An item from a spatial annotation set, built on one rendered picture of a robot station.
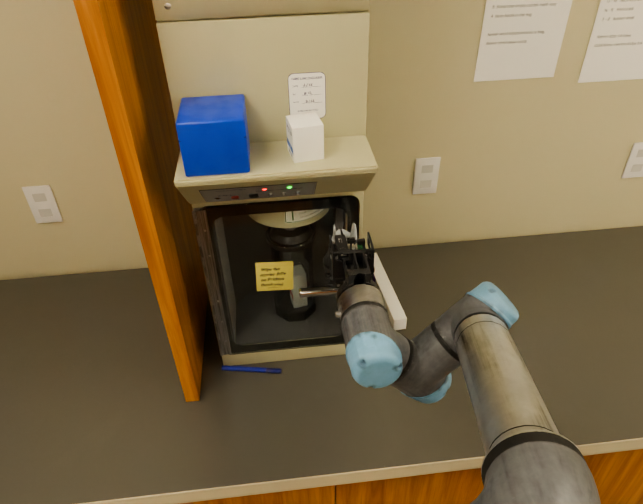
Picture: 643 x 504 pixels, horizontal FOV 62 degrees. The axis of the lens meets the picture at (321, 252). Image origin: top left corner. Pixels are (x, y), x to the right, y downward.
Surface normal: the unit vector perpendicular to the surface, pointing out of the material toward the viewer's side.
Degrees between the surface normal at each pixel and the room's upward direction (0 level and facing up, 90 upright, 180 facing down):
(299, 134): 90
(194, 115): 0
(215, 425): 0
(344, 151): 0
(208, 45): 90
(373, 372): 90
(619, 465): 90
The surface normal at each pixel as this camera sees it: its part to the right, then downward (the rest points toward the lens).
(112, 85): 0.11, 0.61
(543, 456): -0.15, -0.92
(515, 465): -0.50, -0.83
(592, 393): -0.02, -0.79
